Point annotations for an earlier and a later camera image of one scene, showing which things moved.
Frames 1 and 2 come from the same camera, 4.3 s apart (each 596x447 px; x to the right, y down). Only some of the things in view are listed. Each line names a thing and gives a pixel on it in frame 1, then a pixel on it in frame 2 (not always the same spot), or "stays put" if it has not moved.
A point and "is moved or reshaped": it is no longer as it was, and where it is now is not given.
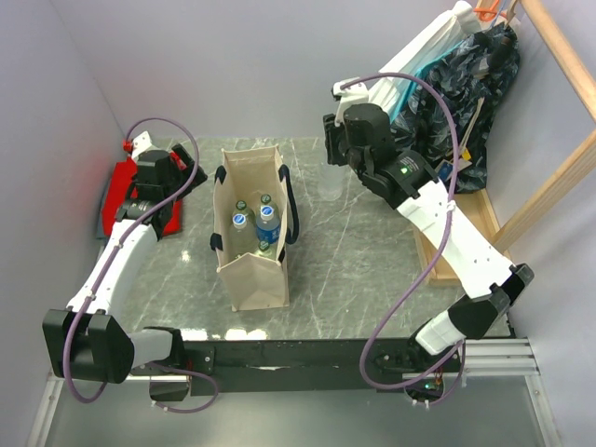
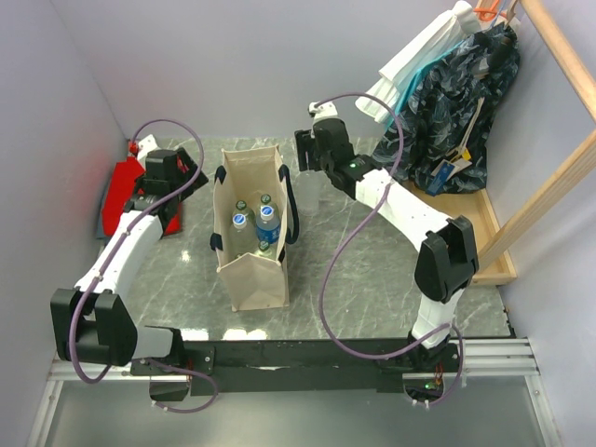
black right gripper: [331, 132] → [305, 143]
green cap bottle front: [266, 250] stays put
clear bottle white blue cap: [331, 181] is moved or reshaped
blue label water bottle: [268, 225] stays put
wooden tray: [475, 206] stays put
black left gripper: [190, 168] stays put
